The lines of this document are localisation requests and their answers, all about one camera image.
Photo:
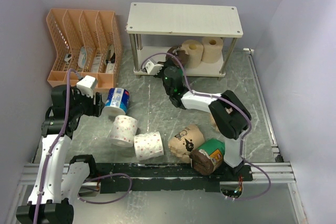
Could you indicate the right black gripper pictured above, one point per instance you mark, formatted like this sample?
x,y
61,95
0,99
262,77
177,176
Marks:
x,y
166,63

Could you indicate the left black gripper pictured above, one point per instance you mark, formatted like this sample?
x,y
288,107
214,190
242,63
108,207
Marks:
x,y
94,109

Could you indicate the beige toilet roll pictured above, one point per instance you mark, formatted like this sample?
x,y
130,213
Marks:
x,y
194,49
212,49

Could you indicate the blue white roll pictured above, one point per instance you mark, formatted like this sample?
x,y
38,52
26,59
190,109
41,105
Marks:
x,y
117,102

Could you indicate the green brown roll orange label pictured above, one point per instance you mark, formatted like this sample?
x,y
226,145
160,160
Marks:
x,y
208,157

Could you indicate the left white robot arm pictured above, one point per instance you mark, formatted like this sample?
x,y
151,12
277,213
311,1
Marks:
x,y
53,192

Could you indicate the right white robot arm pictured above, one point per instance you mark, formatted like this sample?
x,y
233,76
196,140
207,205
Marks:
x,y
230,115

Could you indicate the white two-tier shelf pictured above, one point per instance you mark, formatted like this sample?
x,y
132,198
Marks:
x,y
184,20

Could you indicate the white floral toilet roll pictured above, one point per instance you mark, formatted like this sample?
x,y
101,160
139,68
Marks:
x,y
124,129

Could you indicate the papers in organizer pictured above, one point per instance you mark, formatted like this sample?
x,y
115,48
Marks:
x,y
109,60

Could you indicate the brown paper wrapped roll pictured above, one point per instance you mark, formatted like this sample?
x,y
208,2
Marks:
x,y
185,141

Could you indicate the orange plastic file organizer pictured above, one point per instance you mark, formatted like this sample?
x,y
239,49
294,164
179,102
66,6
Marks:
x,y
94,30

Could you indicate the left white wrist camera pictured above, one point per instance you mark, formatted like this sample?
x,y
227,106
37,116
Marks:
x,y
87,85

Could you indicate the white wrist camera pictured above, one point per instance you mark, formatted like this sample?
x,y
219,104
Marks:
x,y
152,67
87,85

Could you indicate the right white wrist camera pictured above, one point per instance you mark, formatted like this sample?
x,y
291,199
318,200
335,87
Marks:
x,y
152,67

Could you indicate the white corner bracket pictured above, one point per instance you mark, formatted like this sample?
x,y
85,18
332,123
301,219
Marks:
x,y
249,51

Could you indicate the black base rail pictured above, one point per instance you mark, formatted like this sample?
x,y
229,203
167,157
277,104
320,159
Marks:
x,y
167,177

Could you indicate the aluminium frame rail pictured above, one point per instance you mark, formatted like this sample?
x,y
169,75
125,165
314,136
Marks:
x,y
269,198

